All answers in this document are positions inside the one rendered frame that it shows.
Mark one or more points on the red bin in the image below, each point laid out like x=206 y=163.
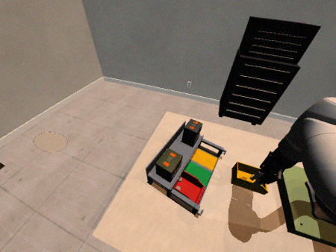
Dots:
x=190 y=186

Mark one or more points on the yellow bin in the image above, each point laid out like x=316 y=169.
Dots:
x=244 y=171

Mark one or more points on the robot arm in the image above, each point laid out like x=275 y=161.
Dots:
x=312 y=141

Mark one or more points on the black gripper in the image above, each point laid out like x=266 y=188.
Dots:
x=270 y=168

